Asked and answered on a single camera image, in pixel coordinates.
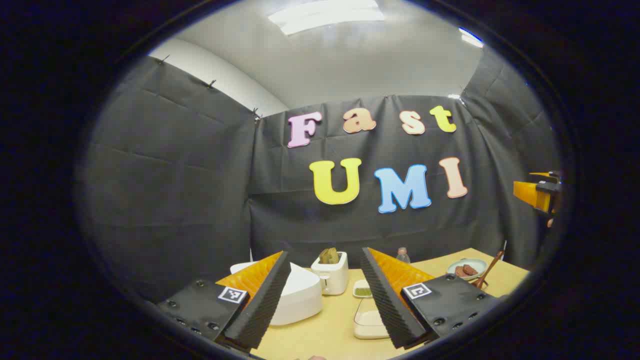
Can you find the white rice cooker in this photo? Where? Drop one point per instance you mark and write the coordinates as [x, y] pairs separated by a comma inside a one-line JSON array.
[[302, 295]]

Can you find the clear plastic bottle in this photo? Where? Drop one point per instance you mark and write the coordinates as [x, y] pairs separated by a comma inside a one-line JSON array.
[[403, 257]]

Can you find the clear box of rice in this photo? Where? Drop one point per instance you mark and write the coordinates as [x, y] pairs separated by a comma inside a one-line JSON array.
[[369, 322]]

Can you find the brown wooden spoon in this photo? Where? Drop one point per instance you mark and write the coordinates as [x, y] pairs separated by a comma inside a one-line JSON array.
[[491, 267]]

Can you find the white toaster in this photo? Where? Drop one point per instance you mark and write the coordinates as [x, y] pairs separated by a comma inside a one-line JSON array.
[[332, 277]]

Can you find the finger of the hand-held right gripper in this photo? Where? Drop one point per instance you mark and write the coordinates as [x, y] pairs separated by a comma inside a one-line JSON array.
[[530, 192]]

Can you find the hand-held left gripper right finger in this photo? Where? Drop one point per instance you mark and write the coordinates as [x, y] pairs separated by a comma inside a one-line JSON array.
[[390, 305]]

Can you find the red meat piece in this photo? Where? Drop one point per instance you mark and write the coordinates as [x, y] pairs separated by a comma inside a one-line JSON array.
[[460, 272], [470, 270]]

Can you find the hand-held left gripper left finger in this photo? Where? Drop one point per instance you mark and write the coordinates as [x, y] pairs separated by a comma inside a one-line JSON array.
[[265, 305]]

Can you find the small ceiling light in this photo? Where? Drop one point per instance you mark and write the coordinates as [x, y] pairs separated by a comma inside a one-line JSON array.
[[471, 38]]

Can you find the pale green plate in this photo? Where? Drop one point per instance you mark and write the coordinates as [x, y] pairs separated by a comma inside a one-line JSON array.
[[477, 264]]

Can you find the long ceiling light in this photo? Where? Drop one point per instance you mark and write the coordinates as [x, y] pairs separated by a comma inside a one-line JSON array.
[[325, 15]]

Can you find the white sectioned grain tray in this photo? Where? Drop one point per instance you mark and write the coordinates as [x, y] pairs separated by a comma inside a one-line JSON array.
[[362, 290]]

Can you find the black backdrop cloth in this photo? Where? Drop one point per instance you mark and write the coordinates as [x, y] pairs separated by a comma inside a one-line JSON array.
[[175, 175]]

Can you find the brown toast slice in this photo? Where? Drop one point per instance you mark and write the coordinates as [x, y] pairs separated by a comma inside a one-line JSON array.
[[334, 256], [324, 257]]

